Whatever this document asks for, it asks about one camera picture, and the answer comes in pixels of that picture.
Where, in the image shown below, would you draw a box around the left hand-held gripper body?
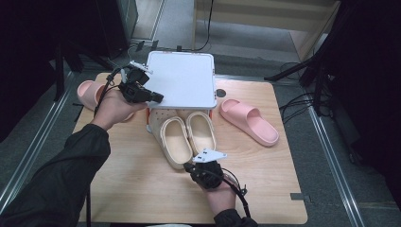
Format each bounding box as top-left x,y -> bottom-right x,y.
117,61 -> 154,104

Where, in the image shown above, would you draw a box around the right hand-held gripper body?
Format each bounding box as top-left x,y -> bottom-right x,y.
183,148 -> 228,190

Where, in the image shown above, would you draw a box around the black tripod stand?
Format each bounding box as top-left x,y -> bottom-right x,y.
264,53 -> 335,117

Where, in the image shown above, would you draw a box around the light wooden furniture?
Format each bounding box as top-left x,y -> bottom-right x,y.
192,0 -> 341,61

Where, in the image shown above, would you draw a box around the pink slipper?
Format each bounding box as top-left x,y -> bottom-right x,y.
77,79 -> 135,122
219,98 -> 280,148

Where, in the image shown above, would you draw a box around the white shoe rack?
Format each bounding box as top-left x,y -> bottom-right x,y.
142,50 -> 218,134

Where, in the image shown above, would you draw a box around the person's right hand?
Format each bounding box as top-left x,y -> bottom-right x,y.
206,174 -> 237,217

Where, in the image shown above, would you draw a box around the black hanging cable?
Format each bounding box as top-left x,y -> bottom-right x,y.
195,0 -> 216,53

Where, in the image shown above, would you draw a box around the person's left hand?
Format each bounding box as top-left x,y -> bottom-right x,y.
91,89 -> 148,131

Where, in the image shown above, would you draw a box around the beige clog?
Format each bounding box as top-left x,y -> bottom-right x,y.
176,109 -> 218,157
148,108 -> 194,170

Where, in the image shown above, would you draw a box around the black curtain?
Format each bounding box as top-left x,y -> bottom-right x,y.
327,0 -> 401,209

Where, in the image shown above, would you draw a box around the black floor cables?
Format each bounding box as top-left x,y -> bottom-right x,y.
278,61 -> 316,124

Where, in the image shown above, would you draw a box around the black cabinet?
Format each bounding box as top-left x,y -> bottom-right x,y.
94,0 -> 139,58

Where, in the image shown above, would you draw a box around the metal floor rail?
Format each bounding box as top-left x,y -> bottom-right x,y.
306,105 -> 367,227
0,72 -> 75,209

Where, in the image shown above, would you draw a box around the grey floor tape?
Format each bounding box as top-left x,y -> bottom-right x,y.
289,192 -> 311,202

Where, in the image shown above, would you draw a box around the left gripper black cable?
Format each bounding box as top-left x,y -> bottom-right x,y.
94,66 -> 131,116

